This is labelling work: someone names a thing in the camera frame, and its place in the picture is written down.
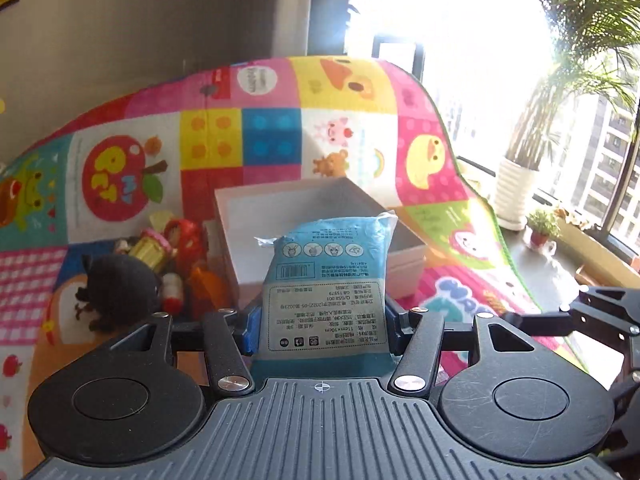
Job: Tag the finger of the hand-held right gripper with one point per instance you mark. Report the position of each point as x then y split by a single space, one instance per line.
610 295
540 322

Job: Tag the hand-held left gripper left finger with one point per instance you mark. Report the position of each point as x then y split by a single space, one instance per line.
252 332

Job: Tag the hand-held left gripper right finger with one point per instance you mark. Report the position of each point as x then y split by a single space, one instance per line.
395 325

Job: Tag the orange toy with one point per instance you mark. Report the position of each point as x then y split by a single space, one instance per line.
207 285

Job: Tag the blue tissue packet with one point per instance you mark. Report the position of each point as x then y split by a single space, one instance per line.
325 300

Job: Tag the red hooded figurine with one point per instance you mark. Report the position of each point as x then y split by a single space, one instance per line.
185 237

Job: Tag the yellow cupcake toy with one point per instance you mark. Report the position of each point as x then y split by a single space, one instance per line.
150 252

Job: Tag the pink cardboard box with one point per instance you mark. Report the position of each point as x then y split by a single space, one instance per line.
300 207

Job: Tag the black plush toy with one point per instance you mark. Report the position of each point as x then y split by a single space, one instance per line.
120 285

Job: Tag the wooden planter box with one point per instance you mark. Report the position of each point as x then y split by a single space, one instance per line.
590 240

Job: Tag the small potted plant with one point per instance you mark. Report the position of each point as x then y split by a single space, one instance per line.
542 235

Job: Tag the white ribbed plant pot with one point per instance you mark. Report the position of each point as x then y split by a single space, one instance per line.
515 190

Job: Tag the colourful cartoon play mat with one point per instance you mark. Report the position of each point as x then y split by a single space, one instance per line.
350 85

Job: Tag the green palm plant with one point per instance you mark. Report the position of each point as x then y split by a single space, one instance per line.
575 10

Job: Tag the black window frame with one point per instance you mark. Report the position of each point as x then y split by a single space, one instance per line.
400 42

